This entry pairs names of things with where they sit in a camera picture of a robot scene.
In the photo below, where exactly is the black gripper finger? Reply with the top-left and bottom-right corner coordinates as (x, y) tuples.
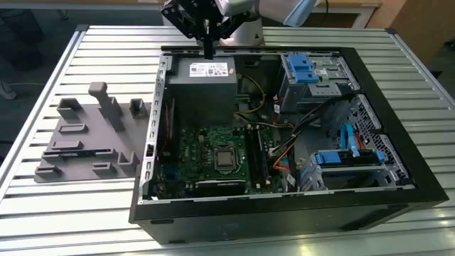
(208, 12), (249, 60)
(159, 4), (209, 60)

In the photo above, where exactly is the black RAM slot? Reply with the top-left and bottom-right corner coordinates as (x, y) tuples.
(249, 125), (264, 187)
(244, 125), (259, 188)

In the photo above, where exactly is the grey power supply unit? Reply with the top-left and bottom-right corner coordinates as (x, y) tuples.
(167, 57), (237, 129)

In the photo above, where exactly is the blue disk carrier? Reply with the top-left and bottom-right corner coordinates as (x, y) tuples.
(288, 54), (320, 84)

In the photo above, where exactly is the grey metal drive cage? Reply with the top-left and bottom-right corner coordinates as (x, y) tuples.
(279, 53), (360, 114)

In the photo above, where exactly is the white framed desk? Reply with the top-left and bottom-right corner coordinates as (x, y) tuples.
(28, 0), (383, 29)

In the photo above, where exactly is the black mesh bin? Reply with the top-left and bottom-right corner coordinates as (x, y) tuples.
(0, 7), (47, 72)

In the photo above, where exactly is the silver CPU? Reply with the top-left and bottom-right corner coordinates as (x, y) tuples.
(215, 151), (237, 168)

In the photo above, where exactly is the metal socket cover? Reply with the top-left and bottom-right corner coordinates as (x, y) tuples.
(212, 145), (241, 175)

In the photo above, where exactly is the green motherboard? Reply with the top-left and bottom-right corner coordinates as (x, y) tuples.
(156, 125), (298, 199)

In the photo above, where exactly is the white stand foot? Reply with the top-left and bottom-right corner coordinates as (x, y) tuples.
(0, 78), (17, 101)

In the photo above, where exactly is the hard disk in blue carrier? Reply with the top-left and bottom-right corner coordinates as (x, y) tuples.
(315, 150), (386, 167)

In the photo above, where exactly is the black graphics card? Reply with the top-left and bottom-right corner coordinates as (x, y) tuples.
(193, 179), (247, 198)

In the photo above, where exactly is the wooden cabinet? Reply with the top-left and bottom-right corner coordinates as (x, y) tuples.
(366, 0), (455, 65)

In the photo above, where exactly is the grey parts rack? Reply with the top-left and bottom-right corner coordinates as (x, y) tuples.
(33, 82), (153, 184)

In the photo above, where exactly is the black chair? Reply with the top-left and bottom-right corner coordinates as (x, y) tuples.
(428, 39), (455, 81)

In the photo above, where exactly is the black open PC case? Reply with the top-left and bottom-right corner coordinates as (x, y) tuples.
(128, 45), (450, 245)

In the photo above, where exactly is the yellow wire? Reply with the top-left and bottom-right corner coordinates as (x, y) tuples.
(233, 76), (267, 115)

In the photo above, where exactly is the black cable bundle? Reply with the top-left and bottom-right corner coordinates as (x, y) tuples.
(274, 94), (356, 155)

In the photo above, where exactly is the blue flat wire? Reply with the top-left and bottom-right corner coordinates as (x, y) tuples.
(340, 123), (360, 157)

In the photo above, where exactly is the blue plastic drive rail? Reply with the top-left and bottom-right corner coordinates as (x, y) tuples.
(299, 163), (316, 189)

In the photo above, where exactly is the silver disk bay frame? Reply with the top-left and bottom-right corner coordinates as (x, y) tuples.
(298, 149), (415, 191)

